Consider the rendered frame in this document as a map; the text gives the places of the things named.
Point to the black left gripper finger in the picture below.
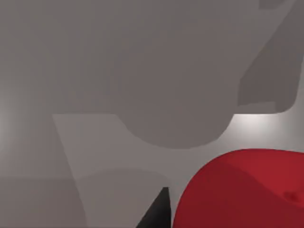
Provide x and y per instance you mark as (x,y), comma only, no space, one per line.
(159,213)

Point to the red rounded object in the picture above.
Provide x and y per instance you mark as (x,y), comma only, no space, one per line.
(240,190)

